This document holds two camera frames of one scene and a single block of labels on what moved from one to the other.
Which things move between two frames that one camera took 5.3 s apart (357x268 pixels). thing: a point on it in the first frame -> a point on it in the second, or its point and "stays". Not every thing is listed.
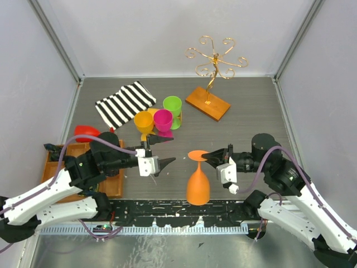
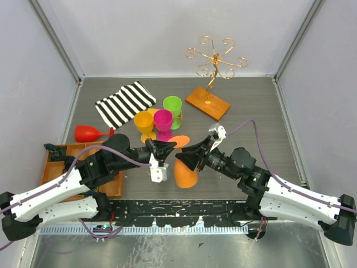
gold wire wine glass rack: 200,99 stays
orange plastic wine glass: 198,186 -> 186,177
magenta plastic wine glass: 163,121 stays
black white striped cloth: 119,108 stays
